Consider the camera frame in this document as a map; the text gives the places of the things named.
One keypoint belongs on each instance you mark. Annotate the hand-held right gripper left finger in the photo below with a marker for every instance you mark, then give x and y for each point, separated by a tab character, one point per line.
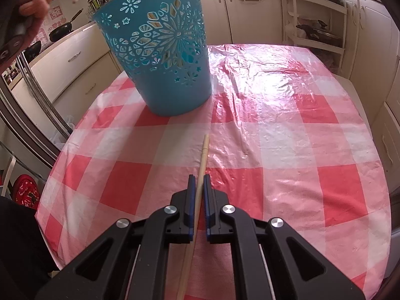
191	193

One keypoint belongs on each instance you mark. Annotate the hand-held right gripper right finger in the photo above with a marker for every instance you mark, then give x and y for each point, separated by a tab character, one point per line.
207	193

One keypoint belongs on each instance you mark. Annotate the teal perforated plastic basket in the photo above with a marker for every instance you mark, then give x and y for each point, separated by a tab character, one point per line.
162	68

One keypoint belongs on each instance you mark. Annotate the person's left hand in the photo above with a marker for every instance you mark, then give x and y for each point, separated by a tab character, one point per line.
36	1

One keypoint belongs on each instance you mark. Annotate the black wok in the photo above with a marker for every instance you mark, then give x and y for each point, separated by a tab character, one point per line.
32	51

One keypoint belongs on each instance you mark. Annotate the black frying pan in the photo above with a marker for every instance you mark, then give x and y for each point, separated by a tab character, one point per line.
62	31

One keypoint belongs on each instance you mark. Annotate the white plastic bag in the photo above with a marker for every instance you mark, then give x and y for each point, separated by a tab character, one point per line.
61	134

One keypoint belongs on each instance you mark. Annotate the red patterned slipper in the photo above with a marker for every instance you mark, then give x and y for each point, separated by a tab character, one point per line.
26	192

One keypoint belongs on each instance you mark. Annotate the person's left leg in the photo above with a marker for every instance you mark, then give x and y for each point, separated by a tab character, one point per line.
22	250

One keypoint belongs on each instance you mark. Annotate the dark pot with lid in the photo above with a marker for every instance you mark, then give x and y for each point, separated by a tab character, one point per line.
318	32

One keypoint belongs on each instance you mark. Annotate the white tiered cart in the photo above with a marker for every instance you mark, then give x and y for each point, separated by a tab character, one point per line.
325	15

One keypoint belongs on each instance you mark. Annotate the red paper wall decoration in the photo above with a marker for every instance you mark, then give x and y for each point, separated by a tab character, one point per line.
54	18

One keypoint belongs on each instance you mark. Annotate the grey sliding door frame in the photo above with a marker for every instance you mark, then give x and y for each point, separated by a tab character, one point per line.
34	106

